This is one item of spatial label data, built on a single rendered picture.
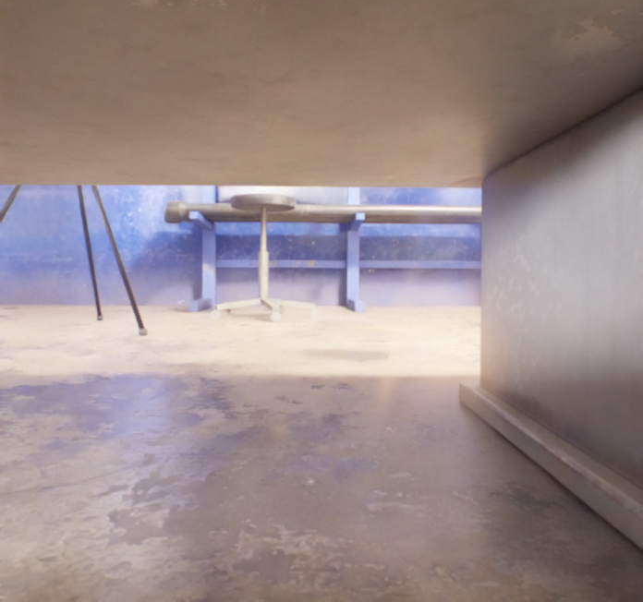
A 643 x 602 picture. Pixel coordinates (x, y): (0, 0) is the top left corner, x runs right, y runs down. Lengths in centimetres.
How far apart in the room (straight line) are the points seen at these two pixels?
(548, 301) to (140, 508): 51
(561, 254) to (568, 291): 5
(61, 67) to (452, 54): 33
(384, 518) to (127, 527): 23
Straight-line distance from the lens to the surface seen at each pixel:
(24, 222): 412
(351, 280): 345
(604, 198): 57
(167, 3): 38
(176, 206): 320
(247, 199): 251
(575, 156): 63
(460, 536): 49
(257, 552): 46
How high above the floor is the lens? 22
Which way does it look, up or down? 1 degrees down
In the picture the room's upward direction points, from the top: straight up
